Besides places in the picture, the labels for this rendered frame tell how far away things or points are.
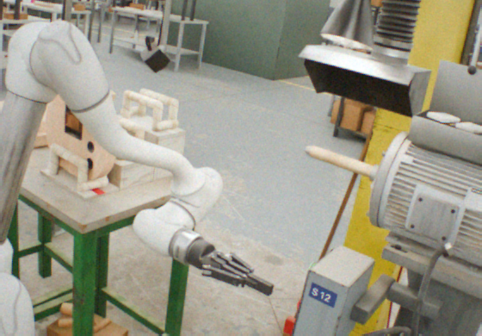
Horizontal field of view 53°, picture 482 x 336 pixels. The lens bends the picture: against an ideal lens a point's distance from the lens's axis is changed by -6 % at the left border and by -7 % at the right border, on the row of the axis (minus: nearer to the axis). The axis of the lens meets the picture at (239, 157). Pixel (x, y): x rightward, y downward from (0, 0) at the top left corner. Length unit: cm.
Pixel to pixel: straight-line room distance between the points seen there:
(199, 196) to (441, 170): 64
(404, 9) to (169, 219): 82
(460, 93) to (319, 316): 64
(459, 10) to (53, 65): 158
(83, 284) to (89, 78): 78
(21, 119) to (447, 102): 103
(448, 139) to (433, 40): 101
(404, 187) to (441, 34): 106
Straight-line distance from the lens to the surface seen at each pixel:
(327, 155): 137
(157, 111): 183
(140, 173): 180
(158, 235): 137
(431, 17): 217
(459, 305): 129
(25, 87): 121
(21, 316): 120
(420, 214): 118
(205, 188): 142
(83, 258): 160
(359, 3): 122
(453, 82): 133
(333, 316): 111
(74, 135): 175
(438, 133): 120
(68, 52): 106
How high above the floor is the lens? 166
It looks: 19 degrees down
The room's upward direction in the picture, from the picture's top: 9 degrees clockwise
